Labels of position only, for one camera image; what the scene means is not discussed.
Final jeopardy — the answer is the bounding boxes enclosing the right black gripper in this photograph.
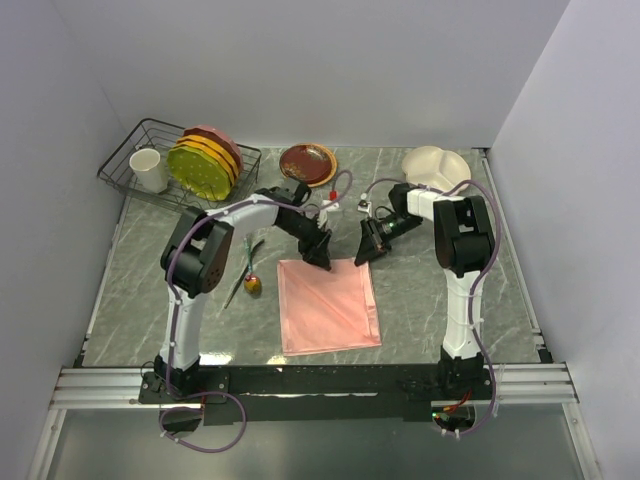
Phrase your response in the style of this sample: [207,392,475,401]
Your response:
[354,215,422,268]

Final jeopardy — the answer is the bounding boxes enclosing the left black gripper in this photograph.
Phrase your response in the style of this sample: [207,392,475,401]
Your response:
[277,211,331,270]

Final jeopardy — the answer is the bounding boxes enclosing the pink satin napkin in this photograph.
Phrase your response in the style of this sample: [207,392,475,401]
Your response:
[277,258,382,356]

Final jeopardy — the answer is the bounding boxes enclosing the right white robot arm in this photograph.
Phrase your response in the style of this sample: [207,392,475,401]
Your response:
[355,183,498,399]

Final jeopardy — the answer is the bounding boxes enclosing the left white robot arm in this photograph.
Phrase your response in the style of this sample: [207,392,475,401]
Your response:
[154,179,331,402]

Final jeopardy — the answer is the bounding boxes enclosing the iridescent metal spoon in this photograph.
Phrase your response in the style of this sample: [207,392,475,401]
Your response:
[243,237,264,298]

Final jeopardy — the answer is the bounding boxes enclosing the black utensil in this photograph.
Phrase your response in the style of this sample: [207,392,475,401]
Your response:
[223,239,265,309]

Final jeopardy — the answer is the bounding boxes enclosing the dark red decorated plate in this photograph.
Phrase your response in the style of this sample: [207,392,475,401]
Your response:
[279,143,338,188]

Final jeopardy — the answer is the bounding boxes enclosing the cream divided plate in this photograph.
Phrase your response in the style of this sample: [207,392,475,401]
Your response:
[401,146,472,193]

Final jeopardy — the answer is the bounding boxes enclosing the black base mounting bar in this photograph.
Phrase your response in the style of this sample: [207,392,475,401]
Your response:
[138,364,494,426]

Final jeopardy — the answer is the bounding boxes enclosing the green polka dot plate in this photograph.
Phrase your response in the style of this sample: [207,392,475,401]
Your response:
[167,146,232,202]

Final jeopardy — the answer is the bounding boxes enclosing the orange plate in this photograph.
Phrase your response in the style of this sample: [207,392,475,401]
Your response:
[175,135,242,188]

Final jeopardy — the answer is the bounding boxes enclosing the dark pink plate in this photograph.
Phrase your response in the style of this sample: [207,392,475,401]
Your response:
[184,125,244,172]

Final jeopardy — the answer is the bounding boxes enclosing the white cup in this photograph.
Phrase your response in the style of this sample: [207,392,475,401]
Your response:
[129,148,169,194]

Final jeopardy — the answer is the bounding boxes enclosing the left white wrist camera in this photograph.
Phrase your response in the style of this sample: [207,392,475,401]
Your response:
[317,189,340,228]

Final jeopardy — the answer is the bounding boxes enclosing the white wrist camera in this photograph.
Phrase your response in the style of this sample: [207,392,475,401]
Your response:
[357,198,373,217]
[317,189,340,228]

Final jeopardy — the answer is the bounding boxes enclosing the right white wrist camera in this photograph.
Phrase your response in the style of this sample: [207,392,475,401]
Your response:
[357,198,373,217]

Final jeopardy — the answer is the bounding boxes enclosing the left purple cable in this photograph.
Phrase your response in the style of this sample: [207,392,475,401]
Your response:
[158,169,354,454]

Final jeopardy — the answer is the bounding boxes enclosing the purple cable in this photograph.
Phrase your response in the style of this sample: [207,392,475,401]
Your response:
[360,177,501,441]
[158,169,354,454]

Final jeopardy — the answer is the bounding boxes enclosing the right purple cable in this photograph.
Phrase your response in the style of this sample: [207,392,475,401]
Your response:
[360,177,501,441]

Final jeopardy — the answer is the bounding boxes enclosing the aluminium frame rail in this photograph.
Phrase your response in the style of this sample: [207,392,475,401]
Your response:
[49,364,578,410]

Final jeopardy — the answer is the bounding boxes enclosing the black wire dish rack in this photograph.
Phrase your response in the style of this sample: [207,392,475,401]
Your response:
[97,118,262,212]

